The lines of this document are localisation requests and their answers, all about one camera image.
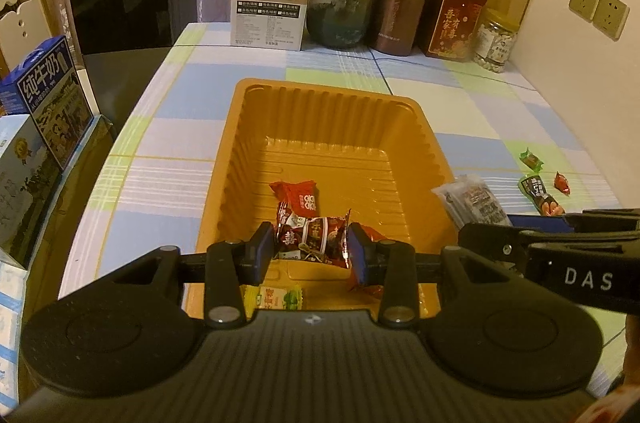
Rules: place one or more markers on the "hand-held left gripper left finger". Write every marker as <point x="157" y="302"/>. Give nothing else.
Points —
<point x="260" y="253"/>

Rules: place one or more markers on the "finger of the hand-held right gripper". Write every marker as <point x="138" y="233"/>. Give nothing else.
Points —
<point x="560" y="223"/>
<point x="492" y="243"/>

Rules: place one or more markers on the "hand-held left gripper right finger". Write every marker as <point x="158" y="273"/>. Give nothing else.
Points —
<point x="361" y="253"/>

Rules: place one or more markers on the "red pastry packet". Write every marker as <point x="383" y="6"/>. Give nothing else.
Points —
<point x="376" y="234"/>

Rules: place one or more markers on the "small red candy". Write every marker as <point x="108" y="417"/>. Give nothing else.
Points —
<point x="562" y="184"/>

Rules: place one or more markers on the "black snack packet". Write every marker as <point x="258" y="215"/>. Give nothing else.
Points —
<point x="537" y="188"/>

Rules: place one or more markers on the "dark red snack packet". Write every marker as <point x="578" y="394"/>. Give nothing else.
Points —
<point x="320" y="238"/>

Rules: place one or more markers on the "grey clear snack packet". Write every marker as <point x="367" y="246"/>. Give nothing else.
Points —
<point x="472" y="200"/>

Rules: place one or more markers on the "yellow green candy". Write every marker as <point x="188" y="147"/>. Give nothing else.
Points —
<point x="272" y="300"/>

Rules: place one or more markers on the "large red snack packet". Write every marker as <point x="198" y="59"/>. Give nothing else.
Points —
<point x="300" y="198"/>

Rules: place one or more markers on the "orange plastic tray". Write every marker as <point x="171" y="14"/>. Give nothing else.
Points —
<point x="310" y="123"/>

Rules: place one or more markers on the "person's right forearm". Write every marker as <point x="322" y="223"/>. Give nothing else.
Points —
<point x="622" y="405"/>

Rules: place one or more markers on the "person's right hand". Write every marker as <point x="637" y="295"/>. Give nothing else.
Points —
<point x="634" y="348"/>

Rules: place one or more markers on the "clear plastic jar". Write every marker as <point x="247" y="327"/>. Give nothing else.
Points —
<point x="495" y="48"/>

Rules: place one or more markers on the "red printed snack pouch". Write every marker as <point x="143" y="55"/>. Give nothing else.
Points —
<point x="456" y="28"/>

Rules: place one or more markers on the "dark glass jar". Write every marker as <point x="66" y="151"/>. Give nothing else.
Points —
<point x="340" y="13"/>

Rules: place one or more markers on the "brown metal canister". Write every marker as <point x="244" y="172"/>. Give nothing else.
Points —
<point x="400" y="13"/>

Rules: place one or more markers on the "white blue carton box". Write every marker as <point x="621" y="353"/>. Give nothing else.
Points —
<point x="25" y="183"/>

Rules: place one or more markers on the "dark brown box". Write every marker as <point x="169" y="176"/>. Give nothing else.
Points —
<point x="434" y="3"/>

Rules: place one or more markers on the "blue white printed pack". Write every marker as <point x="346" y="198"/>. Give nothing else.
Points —
<point x="10" y="313"/>

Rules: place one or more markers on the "blue milk carton box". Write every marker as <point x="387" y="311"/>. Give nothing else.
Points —
<point x="45" y="93"/>

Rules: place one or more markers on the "white chair back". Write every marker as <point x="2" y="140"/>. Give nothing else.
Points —
<point x="20" y="18"/>

